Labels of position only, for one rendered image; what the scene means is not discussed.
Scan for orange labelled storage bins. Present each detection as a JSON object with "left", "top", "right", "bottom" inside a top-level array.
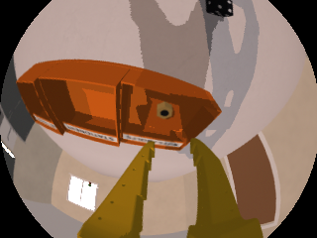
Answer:
[{"left": 16, "top": 59, "right": 222, "bottom": 151}]

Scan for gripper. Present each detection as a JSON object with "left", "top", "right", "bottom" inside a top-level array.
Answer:
[{"left": 77, "top": 138, "right": 264, "bottom": 238}]

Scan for black die with white pips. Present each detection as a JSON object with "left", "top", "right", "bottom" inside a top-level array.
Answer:
[{"left": 206, "top": 0, "right": 233, "bottom": 17}]

